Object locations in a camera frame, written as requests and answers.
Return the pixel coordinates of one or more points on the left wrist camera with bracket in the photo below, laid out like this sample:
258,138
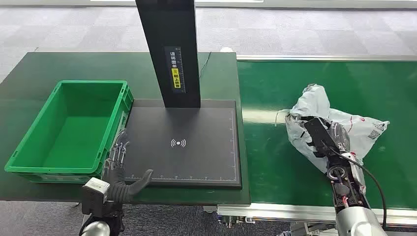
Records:
96,189

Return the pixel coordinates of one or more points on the green plastic crate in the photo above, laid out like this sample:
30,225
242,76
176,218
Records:
75,140

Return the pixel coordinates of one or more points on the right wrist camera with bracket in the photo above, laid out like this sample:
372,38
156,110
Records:
317,133

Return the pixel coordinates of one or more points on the black inbound scanner machine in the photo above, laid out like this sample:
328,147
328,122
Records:
195,130

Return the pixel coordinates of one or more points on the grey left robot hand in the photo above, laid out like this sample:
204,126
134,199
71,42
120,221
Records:
117,172

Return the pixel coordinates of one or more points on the grey plastic mailer package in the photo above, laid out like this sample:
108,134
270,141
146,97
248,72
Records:
312,101

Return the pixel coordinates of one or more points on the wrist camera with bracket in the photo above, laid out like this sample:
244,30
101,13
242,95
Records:
96,189
317,133

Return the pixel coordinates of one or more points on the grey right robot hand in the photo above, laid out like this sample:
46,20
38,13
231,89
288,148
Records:
340,135

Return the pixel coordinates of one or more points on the dark green table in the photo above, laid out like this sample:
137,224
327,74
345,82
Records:
39,68

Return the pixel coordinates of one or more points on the black and yellow label sticker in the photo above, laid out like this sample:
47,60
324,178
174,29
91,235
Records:
176,78

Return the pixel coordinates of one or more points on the small white round object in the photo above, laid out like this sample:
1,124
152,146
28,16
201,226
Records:
226,50

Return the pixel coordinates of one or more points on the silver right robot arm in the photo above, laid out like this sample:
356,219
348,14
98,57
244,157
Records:
355,223

